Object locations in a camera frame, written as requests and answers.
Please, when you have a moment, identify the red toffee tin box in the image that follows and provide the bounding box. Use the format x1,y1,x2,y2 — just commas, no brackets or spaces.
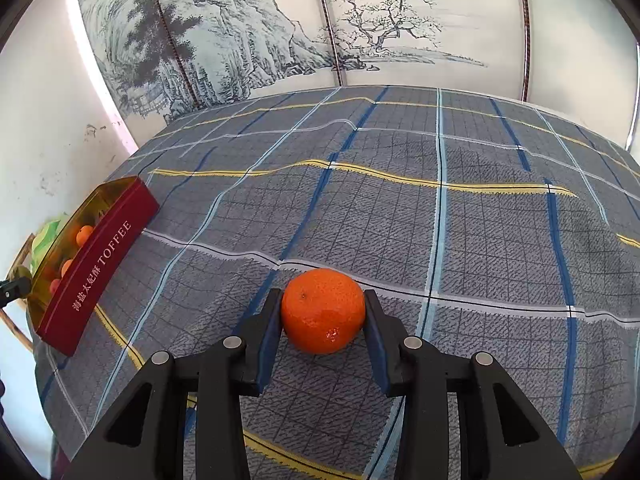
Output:
27,176,158,356

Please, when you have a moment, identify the grey plaid tablecloth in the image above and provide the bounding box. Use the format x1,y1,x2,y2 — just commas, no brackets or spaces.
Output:
36,86,639,478

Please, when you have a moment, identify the orange mandarin with stem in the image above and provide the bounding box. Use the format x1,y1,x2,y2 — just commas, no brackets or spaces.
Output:
61,259,73,278

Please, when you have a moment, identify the wooden chair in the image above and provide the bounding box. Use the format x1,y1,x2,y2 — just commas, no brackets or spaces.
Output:
1,235,34,353

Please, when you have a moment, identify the green tissue pack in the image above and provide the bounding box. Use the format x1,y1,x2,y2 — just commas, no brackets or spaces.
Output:
29,214,70,274

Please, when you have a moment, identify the red tomato in tin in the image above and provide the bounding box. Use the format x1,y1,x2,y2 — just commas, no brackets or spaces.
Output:
49,278,61,294

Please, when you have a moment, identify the smooth orange fruit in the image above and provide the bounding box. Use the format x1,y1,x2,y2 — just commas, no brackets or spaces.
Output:
75,224,94,248

